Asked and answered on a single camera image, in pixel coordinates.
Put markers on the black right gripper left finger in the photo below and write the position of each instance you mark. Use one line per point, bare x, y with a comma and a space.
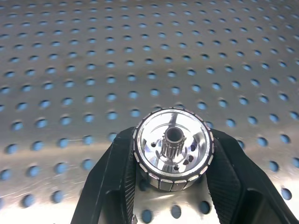
109, 182

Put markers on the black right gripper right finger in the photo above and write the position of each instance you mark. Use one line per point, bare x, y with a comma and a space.
243, 191

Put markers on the metal rotor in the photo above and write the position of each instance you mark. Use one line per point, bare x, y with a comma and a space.
172, 149

